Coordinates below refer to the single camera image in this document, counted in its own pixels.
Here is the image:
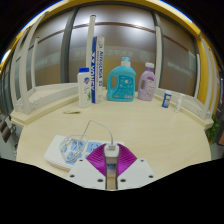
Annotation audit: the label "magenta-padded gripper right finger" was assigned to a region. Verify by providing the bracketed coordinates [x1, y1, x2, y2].
[116, 144, 157, 190]

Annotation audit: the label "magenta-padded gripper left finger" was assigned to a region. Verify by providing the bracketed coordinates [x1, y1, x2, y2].
[66, 143, 108, 190]

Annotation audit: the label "white charger block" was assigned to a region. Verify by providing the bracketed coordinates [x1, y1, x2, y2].
[103, 143, 121, 179]

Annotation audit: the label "white charger cable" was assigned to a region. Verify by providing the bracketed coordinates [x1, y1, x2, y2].
[59, 119, 117, 163]

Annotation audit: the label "white power strip blue sockets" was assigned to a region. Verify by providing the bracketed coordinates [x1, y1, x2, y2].
[43, 134, 125, 172]

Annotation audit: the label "small flat tan item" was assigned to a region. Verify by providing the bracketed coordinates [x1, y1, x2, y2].
[63, 109, 82, 115]

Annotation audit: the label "small blue white bottle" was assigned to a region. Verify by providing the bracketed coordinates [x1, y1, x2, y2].
[161, 90, 173, 109]

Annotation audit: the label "white shampoo bottle blue cap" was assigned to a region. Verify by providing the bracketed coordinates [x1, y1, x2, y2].
[77, 67, 93, 108]

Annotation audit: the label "small clear spray bottle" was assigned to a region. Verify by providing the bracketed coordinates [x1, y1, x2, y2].
[174, 93, 184, 113]

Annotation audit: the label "blue detergent bottle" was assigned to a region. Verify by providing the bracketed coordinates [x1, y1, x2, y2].
[106, 56, 137, 102]

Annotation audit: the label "purple detergent bottle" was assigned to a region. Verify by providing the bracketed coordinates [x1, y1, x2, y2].
[137, 62, 157, 102]

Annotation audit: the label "tall blue white tube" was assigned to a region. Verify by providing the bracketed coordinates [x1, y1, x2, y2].
[90, 35, 105, 104]

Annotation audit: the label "upturned white-legged table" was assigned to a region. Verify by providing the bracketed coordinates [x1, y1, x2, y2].
[153, 24, 216, 129]
[9, 13, 98, 126]

